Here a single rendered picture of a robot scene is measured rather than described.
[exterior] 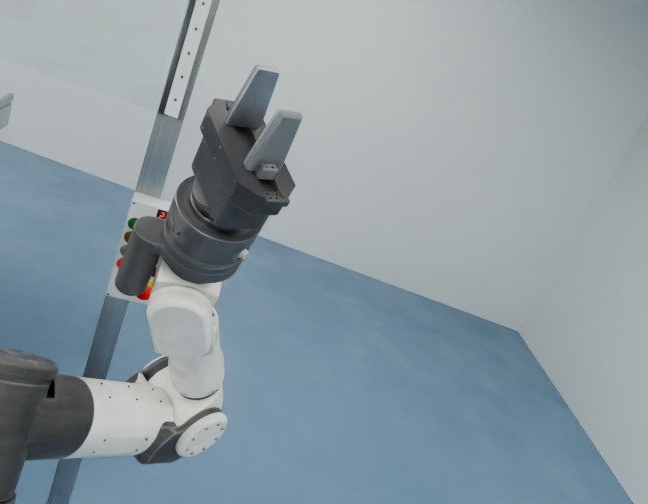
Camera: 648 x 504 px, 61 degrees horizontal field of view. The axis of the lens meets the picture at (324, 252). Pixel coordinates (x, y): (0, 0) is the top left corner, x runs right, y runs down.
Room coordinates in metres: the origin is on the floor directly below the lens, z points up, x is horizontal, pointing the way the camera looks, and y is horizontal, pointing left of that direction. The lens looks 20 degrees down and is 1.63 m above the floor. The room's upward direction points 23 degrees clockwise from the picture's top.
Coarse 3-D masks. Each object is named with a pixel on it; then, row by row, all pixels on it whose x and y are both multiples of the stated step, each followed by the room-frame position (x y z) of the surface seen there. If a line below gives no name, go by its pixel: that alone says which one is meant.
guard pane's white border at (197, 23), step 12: (204, 0) 1.21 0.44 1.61; (204, 12) 1.21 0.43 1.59; (192, 24) 1.21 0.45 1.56; (204, 24) 1.22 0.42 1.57; (192, 36) 1.21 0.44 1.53; (192, 48) 1.21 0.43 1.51; (180, 60) 1.21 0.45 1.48; (192, 60) 1.22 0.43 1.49; (180, 72) 1.21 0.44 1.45; (180, 84) 1.21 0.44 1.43; (180, 96) 1.21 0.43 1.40; (168, 108) 1.21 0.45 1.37
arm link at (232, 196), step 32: (224, 128) 0.47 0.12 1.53; (224, 160) 0.44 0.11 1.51; (192, 192) 0.47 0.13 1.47; (224, 192) 0.44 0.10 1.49; (256, 192) 0.42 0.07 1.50; (288, 192) 0.44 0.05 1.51; (192, 224) 0.46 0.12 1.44; (224, 224) 0.45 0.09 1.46; (256, 224) 0.47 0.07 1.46; (192, 256) 0.47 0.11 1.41; (224, 256) 0.47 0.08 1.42
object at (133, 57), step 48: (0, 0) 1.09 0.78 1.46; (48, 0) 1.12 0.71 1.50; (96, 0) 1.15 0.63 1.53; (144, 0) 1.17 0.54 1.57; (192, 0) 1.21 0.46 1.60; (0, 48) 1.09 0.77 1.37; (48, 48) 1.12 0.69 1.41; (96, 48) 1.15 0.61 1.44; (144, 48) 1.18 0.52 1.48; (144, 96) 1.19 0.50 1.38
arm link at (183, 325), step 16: (160, 288) 0.49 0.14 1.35; (176, 288) 0.49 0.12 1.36; (192, 288) 0.50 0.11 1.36; (160, 304) 0.48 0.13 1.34; (176, 304) 0.48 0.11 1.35; (192, 304) 0.49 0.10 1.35; (208, 304) 0.51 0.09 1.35; (160, 320) 0.49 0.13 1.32; (176, 320) 0.49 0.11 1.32; (192, 320) 0.49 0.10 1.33; (208, 320) 0.50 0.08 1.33; (160, 336) 0.50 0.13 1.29; (176, 336) 0.50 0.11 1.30; (192, 336) 0.51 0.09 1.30; (208, 336) 0.51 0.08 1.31; (160, 352) 0.53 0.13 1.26; (176, 352) 0.52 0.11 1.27; (192, 352) 0.52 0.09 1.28; (208, 352) 0.54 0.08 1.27
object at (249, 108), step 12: (252, 72) 0.46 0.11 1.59; (264, 72) 0.46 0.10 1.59; (276, 72) 0.47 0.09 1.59; (252, 84) 0.46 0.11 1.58; (264, 84) 0.47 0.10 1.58; (240, 96) 0.46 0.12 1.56; (252, 96) 0.47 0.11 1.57; (264, 96) 0.47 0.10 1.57; (240, 108) 0.47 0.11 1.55; (252, 108) 0.48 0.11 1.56; (264, 108) 0.48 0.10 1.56; (228, 120) 0.47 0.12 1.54; (240, 120) 0.48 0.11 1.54; (252, 120) 0.48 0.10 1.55
